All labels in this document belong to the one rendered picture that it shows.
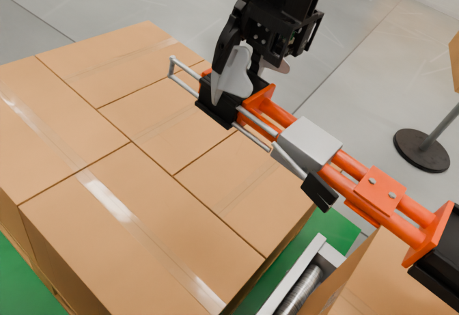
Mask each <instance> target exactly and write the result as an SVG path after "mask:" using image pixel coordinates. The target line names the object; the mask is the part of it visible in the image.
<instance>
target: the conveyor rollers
mask: <svg viewBox="0 0 459 315"><path fill-rule="evenodd" d="M322 276H323V272H322V270H321V269H320V268H319V267H318V266H316V265H314V264H309V265H308V267H307V268H306V269H305V271H304V272H303V274H302V275H301V276H300V277H299V279H298V280H297V282H296V283H295V285H294V286H293V287H292V289H291V290H290V291H289V293H288V294H287V296H286V297H285V299H284V300H283V301H282V302H281V304H280V305H279V307H278V308H277V309H276V311H275V312H274V314H273V315H296V314H297V312H298V311H299V310H300V308H301V307H302V305H303V304H304V302H305V301H306V299H307V298H308V296H309V295H310V294H311V293H312V291H313V290H314V288H315V287H316V285H317V284H318V282H319V281H320V279H321V278H322Z"/></svg>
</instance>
